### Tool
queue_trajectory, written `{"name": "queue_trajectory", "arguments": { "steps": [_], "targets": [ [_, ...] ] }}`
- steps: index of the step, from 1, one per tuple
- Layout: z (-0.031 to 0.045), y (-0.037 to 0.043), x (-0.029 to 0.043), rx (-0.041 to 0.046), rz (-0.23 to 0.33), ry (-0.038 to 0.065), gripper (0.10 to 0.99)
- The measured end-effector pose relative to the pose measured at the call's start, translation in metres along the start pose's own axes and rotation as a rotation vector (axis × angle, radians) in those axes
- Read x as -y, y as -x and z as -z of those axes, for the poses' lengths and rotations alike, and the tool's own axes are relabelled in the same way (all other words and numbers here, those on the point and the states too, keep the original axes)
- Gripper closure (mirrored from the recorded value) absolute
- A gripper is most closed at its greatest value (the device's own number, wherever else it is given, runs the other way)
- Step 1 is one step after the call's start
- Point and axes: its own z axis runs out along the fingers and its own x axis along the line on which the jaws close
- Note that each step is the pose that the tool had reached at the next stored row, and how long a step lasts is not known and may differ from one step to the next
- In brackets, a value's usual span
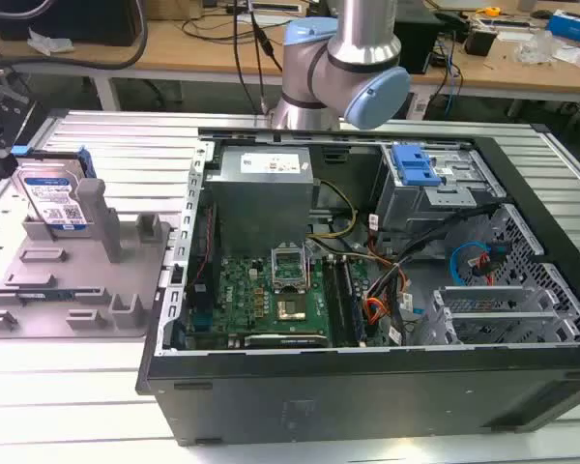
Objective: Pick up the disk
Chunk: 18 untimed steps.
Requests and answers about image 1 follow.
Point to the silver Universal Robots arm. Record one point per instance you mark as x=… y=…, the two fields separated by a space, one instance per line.
x=340 y=63

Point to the perforated metal disk bay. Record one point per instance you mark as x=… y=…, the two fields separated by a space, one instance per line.
x=507 y=285

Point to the hard disk in blue carrier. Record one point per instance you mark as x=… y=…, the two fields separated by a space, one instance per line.
x=53 y=193

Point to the CPU socket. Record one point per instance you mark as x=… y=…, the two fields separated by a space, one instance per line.
x=288 y=268

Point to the grey power supply unit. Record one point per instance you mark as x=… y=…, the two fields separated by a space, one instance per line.
x=261 y=198

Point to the green motherboard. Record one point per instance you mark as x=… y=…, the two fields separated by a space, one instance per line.
x=256 y=295

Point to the RAM slots with sticks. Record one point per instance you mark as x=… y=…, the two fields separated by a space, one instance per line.
x=343 y=302

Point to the graphics card black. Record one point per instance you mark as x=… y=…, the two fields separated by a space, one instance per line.
x=285 y=340

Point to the blue drive bay latch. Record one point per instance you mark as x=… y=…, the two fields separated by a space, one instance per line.
x=414 y=164

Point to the silver metal drive cage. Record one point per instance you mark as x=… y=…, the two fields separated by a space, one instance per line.
x=430 y=193

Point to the black open PC case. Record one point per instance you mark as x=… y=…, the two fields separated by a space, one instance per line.
x=348 y=391

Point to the wooden desk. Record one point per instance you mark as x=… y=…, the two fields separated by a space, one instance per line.
x=290 y=53

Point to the grey plastic parts rack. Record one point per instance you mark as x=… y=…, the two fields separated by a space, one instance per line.
x=77 y=280

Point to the RAM stick on rack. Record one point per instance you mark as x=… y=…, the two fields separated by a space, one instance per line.
x=53 y=294

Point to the black box on desk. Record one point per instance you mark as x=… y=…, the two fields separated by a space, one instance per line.
x=478 y=41

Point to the black computer on desk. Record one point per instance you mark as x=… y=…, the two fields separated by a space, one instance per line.
x=63 y=21

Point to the blue cardboard box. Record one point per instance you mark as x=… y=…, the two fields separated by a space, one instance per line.
x=572 y=25

